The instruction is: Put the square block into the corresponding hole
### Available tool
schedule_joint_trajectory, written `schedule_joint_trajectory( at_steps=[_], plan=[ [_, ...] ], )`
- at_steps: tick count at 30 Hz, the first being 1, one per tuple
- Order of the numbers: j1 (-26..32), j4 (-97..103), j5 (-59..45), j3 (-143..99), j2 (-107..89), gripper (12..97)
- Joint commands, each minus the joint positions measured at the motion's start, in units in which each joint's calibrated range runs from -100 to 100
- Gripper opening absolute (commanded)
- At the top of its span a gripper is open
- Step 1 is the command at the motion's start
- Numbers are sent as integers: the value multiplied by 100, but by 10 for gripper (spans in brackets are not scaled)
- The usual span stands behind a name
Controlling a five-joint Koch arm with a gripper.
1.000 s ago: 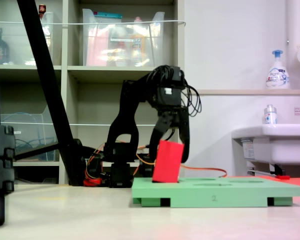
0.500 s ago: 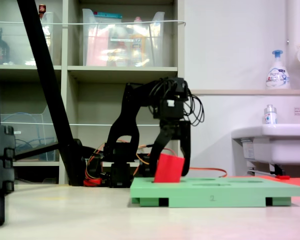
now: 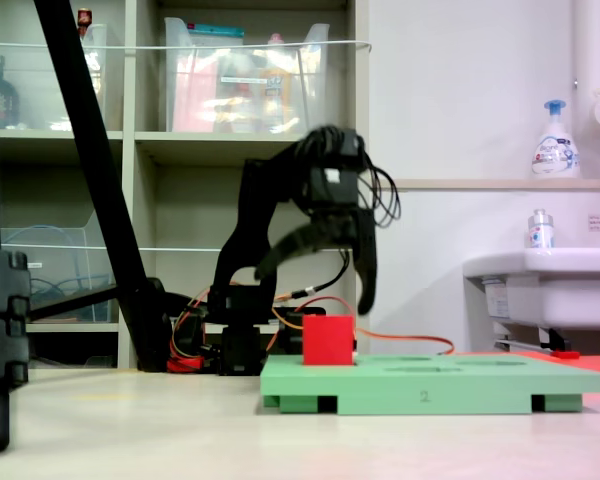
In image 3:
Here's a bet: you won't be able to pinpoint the white pump soap bottle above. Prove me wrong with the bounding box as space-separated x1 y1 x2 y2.
530 98 582 180

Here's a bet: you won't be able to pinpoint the red square block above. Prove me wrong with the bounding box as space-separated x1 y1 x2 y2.
302 314 357 367

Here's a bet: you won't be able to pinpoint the white shelf guard cord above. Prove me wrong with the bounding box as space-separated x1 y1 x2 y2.
0 39 374 55
0 239 379 254

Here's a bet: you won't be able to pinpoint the small clear sanitizer bottle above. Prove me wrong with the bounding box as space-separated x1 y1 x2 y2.
526 208 557 250

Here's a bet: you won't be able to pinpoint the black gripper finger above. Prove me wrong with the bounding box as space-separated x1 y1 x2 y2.
253 221 342 282
352 218 380 318

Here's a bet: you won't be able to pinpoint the red printed clamp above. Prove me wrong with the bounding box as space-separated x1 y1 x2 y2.
166 353 205 374

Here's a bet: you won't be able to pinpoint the notched black tripod leg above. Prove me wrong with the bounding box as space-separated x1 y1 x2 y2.
0 0 32 454

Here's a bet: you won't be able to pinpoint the clear bin with blue cables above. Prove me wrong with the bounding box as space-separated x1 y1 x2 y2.
0 209 119 324

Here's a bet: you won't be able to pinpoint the black gripper wire loops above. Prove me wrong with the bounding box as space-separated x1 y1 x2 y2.
358 148 403 230

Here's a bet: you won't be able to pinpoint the white ceramic sink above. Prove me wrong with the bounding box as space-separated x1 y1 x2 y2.
461 246 600 332

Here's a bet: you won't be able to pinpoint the green shape sorter board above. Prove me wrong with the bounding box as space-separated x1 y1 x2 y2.
259 353 600 417

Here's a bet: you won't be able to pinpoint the beige shelf unit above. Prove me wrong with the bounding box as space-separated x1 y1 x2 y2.
0 0 372 370

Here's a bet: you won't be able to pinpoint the orange wire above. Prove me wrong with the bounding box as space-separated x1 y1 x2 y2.
272 294 456 357

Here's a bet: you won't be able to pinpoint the dark glass bottle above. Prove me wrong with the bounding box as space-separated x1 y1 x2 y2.
0 54 22 131

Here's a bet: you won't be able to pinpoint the clear bin with supplies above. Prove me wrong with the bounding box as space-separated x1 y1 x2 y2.
163 16 332 135

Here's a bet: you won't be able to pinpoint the clear plastic storage bin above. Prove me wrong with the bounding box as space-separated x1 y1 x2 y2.
0 22 109 132

